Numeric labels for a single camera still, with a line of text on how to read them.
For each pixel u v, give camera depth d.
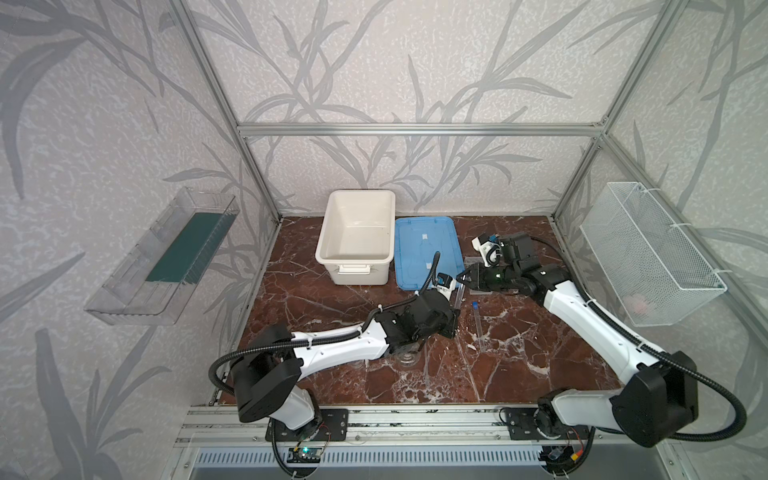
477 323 0.91
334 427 0.73
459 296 0.79
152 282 0.63
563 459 0.72
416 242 1.12
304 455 0.71
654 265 0.62
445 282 0.69
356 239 1.11
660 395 0.40
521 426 0.73
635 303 0.72
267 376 0.42
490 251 0.72
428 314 0.59
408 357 0.81
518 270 0.61
